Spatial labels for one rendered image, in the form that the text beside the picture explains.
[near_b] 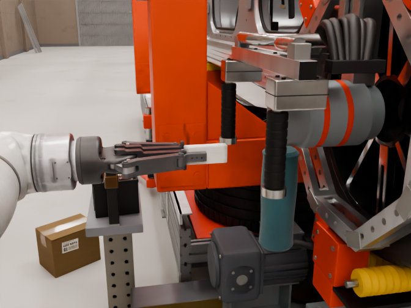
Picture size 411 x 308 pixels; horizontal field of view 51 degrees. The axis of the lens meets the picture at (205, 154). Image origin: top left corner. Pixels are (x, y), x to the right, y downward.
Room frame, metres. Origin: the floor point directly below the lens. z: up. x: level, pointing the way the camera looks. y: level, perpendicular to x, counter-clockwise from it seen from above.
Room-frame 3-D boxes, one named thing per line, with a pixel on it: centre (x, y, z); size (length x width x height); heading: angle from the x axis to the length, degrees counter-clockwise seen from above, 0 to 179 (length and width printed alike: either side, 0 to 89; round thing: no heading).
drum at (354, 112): (0.89, -0.25, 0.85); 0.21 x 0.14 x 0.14; 101
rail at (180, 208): (2.59, 0.28, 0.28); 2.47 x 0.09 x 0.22; 11
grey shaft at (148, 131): (2.49, 0.33, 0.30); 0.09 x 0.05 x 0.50; 11
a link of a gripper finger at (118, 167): (0.61, 0.13, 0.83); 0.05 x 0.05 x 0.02; 9
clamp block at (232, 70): (1.03, -0.09, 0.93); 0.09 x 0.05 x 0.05; 101
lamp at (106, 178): (1.18, 0.28, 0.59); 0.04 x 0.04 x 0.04; 11
